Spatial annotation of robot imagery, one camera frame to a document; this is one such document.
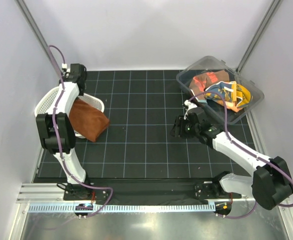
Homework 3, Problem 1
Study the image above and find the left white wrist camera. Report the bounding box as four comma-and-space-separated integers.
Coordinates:
61, 63, 71, 76

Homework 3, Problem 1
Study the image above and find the white slotted cable duct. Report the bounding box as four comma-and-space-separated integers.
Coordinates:
28, 202, 216, 214

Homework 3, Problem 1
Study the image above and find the aluminium frame post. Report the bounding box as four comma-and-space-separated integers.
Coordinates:
236, 0, 283, 73
15, 0, 60, 77

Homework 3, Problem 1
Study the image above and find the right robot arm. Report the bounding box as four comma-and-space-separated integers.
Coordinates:
170, 107, 293, 210

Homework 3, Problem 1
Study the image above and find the purple cable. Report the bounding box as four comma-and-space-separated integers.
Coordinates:
187, 91, 293, 220
47, 44, 114, 218

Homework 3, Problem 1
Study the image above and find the left aluminium frame post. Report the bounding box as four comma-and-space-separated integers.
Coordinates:
15, 0, 60, 77

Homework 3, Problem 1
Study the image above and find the yellow blue patterned towel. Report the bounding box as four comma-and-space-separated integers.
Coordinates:
204, 81, 253, 113

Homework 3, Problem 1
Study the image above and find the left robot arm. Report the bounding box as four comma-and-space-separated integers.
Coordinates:
34, 63, 93, 200

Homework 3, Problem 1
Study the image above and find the pink brown towel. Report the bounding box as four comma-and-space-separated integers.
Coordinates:
189, 70, 230, 96

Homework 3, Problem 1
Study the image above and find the clear plastic storage bin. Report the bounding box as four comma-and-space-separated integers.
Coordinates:
176, 56, 265, 125

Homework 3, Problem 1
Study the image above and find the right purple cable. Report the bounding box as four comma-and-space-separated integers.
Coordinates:
187, 91, 293, 220

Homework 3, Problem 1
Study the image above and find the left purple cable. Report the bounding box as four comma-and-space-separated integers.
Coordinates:
47, 44, 114, 218

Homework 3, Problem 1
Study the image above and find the white perforated plastic basket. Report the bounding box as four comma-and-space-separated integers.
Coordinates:
34, 84, 105, 140

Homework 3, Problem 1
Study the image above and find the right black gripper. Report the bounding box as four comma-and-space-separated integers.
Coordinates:
170, 115, 199, 139

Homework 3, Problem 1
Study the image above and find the right aluminium frame post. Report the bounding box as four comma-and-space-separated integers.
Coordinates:
236, 0, 283, 73

